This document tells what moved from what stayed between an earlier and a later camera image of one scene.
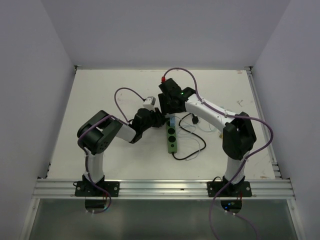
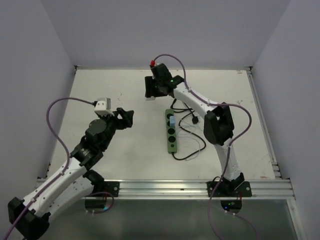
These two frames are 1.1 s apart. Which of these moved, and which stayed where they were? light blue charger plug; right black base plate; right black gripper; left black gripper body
Moved: right black gripper; left black gripper body
Stayed: right black base plate; light blue charger plug
